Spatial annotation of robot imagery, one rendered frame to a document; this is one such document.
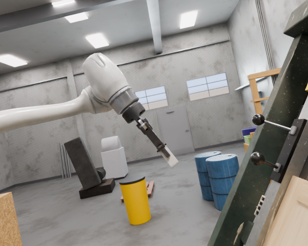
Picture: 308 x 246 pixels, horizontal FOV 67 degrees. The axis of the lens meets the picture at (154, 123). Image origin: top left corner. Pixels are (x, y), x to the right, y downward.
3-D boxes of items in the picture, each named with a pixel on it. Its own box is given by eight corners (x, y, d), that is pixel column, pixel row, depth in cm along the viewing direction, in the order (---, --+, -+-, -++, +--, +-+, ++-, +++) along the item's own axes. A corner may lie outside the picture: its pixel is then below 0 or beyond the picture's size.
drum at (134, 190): (155, 213, 421) (147, 173, 422) (149, 224, 376) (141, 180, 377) (132, 215, 431) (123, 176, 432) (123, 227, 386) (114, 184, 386)
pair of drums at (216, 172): (232, 188, 467) (224, 148, 467) (252, 208, 359) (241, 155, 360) (200, 194, 471) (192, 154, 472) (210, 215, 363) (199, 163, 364)
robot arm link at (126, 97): (131, 88, 81) (142, 101, 81) (111, 104, 81) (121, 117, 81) (128, 83, 72) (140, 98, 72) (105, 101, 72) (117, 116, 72)
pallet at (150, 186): (151, 198, 511) (150, 194, 511) (119, 203, 519) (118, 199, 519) (156, 184, 623) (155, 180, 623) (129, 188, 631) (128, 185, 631)
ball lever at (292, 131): (295, 138, 70) (250, 124, 77) (299, 127, 70) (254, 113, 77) (296, 137, 67) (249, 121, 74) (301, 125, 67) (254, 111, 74)
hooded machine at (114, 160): (111, 176, 859) (103, 138, 860) (129, 173, 854) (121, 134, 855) (106, 182, 785) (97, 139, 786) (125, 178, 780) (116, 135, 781)
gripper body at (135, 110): (138, 99, 72) (156, 122, 72) (139, 102, 80) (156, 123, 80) (119, 114, 72) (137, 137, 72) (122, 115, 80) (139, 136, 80)
